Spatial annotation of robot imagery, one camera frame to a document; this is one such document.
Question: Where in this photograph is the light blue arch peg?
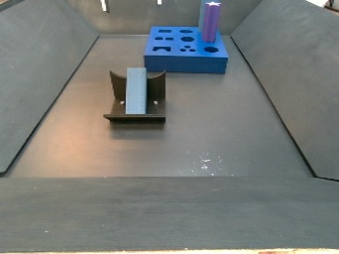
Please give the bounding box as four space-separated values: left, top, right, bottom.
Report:
198 0 208 33

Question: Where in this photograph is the black curved fixture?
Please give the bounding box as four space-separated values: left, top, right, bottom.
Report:
102 67 165 123

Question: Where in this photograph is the light blue rectangular block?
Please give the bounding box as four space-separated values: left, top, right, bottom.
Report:
125 67 146 114

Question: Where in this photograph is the dark blue shape board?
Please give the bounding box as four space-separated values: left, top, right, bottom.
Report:
144 26 228 74

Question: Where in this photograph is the purple star peg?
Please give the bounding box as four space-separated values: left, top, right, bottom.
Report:
201 1 221 43

